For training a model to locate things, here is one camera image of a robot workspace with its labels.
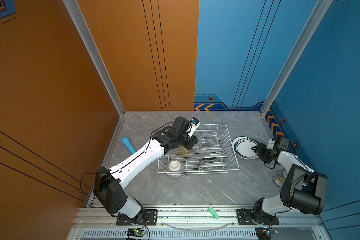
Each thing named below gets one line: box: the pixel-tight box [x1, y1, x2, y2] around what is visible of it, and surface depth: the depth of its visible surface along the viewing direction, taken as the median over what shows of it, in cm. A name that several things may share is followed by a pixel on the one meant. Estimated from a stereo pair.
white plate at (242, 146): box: [232, 136, 259, 160], surface depth 101 cm
